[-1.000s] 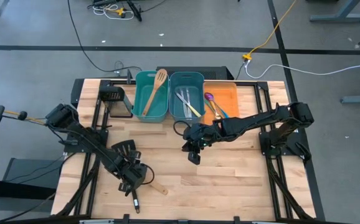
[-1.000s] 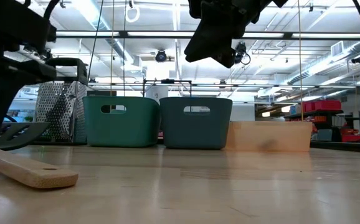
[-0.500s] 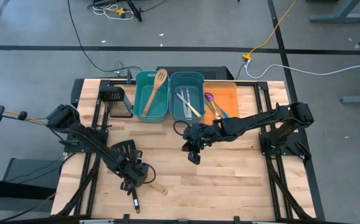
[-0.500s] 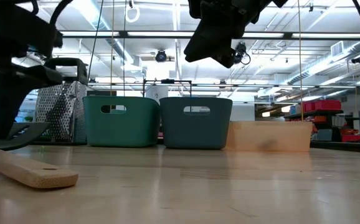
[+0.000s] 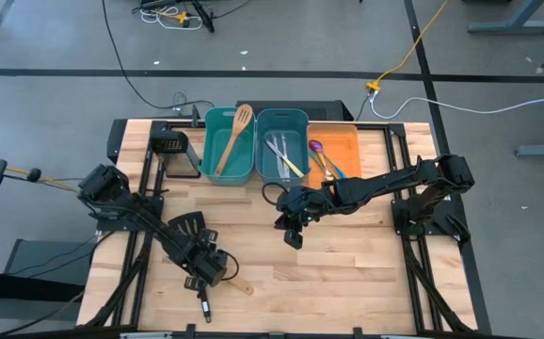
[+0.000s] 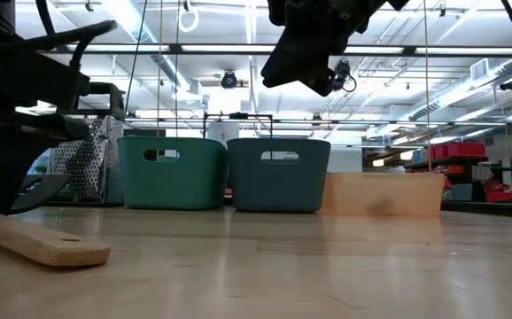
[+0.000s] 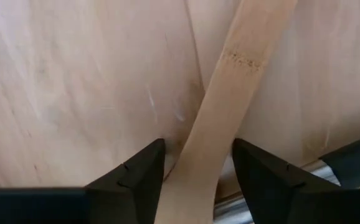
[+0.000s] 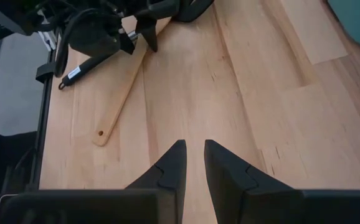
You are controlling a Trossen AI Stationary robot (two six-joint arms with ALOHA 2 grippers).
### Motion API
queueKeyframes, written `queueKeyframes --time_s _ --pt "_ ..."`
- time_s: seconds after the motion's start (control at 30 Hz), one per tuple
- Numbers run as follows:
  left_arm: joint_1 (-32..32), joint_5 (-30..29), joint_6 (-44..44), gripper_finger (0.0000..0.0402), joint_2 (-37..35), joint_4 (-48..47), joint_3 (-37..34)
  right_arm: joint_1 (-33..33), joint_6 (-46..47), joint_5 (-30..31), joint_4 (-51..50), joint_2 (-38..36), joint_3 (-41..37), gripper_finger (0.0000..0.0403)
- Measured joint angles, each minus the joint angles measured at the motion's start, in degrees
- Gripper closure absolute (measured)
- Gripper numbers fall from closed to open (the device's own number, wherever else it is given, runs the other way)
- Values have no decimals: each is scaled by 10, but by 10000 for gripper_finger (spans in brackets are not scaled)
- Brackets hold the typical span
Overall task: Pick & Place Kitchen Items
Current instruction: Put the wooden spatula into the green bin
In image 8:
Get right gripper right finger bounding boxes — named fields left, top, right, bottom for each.
left=204, top=139, right=304, bottom=224

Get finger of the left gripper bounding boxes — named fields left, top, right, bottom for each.
left=70, top=15, right=136, bottom=57
left=135, top=14, right=159, bottom=52

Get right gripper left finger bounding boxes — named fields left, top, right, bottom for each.
left=125, top=139, right=187, bottom=224

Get black slotted spatula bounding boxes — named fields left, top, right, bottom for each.
left=57, top=29, right=139, bottom=91

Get wooden slotted spatula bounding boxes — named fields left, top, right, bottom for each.
left=92, top=17, right=172, bottom=147

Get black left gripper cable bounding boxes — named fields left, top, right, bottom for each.
left=54, top=7, right=102, bottom=78

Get black aluminium table frame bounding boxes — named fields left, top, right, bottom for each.
left=26, top=49, right=58, bottom=192

